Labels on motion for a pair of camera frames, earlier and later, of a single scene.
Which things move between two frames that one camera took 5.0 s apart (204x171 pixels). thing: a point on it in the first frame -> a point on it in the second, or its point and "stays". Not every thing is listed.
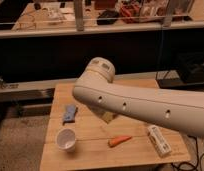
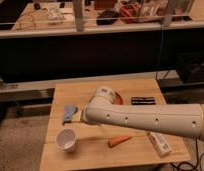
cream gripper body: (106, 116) -> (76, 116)
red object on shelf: (130, 13) stays
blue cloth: (69, 114) stays
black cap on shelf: (107, 17) stays
